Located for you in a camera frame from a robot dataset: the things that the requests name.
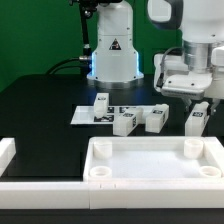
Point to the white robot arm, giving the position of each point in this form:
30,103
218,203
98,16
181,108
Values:
184,37

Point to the white L-shaped fence wall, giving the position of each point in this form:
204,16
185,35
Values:
102,194

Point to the white marker base plate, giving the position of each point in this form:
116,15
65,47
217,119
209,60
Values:
87,115

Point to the white desk tabletop tray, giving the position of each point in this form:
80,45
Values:
153,158

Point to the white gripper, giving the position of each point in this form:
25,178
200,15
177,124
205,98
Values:
179,82

